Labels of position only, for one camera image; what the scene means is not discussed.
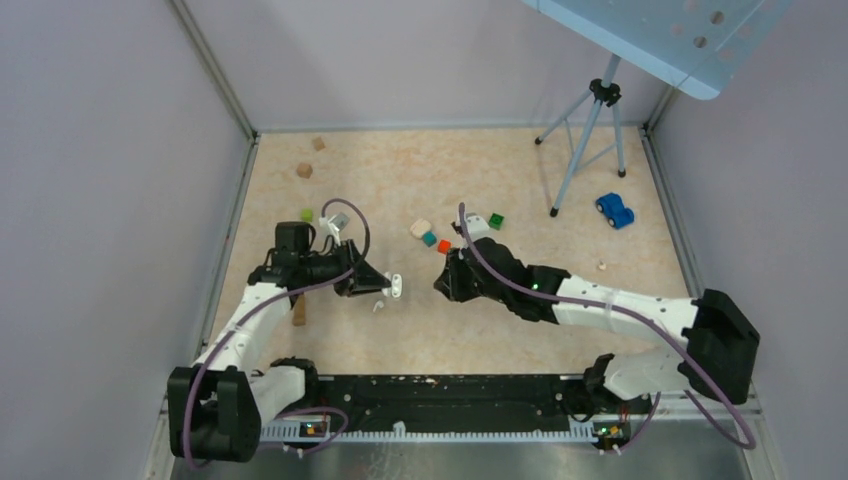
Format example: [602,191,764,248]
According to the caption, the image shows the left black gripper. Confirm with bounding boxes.
[300,238,391,297]

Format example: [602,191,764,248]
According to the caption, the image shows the white earbud charging case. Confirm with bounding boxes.
[382,272,403,300]

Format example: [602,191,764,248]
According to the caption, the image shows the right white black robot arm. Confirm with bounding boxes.
[434,238,760,412]

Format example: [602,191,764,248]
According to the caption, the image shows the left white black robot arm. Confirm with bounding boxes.
[166,221,403,462]

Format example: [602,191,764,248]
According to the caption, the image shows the orange-red small cube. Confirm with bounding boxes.
[437,240,452,254]

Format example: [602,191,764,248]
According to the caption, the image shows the teal small cube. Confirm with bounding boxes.
[421,232,438,247]

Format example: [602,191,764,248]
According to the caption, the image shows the dark green toy brick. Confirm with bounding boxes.
[488,213,505,231]

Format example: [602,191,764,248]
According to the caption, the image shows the beige rounded block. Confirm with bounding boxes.
[409,218,432,239]

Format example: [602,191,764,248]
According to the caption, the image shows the wooden arch block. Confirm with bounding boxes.
[291,295,306,327]

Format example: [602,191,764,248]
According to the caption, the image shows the near wooden cube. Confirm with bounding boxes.
[296,162,313,179]

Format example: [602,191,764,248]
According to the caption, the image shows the blue toy car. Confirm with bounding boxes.
[595,192,635,229]

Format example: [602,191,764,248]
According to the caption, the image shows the grey tripod stand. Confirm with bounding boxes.
[534,54,627,218]

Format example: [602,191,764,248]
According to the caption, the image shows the light blue perforated panel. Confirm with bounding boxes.
[525,0,791,101]

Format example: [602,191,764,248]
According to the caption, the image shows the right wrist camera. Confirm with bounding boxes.
[465,213,491,241]

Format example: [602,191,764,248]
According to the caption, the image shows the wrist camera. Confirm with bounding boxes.
[319,212,350,246]
[465,213,491,241]

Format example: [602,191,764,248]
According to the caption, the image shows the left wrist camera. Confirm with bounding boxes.
[319,212,350,246]

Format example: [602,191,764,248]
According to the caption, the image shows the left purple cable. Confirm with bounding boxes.
[182,197,372,472]

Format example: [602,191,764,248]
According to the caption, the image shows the purple cable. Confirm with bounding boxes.
[182,197,372,472]
[458,202,758,452]

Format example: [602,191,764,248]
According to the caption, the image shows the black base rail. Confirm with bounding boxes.
[288,374,651,440]

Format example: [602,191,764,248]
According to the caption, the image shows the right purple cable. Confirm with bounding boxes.
[458,202,758,452]

